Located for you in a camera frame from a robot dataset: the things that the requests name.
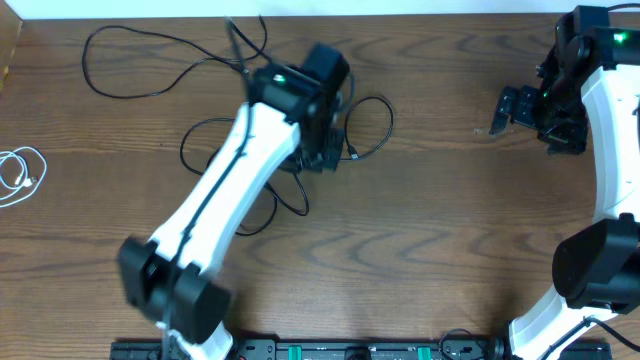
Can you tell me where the thin black USB cable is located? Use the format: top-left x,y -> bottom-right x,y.
81,14 -> 269,100

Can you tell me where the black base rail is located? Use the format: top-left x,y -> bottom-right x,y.
108,337 -> 613,360

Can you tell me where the white USB cable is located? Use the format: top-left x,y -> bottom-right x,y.
0,145 -> 49,209

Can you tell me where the clear tape strip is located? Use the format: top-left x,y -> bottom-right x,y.
473,128 -> 514,138

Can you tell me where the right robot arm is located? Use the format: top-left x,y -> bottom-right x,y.
482,5 -> 639,359

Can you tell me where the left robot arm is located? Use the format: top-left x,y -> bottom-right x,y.
118,43 -> 351,359

